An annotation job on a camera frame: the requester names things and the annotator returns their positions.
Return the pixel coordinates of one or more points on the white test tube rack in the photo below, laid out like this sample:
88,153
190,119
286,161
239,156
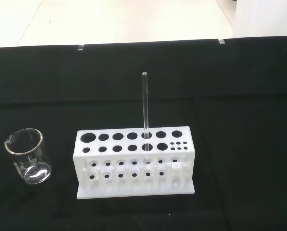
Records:
133,190

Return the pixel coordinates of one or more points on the black bench cloth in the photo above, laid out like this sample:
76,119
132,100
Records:
229,144

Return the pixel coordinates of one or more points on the clear plastic cloth clip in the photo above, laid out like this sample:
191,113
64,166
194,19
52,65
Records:
220,41
80,47

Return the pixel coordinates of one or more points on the clear glass beaker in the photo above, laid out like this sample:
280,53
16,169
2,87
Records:
35,154

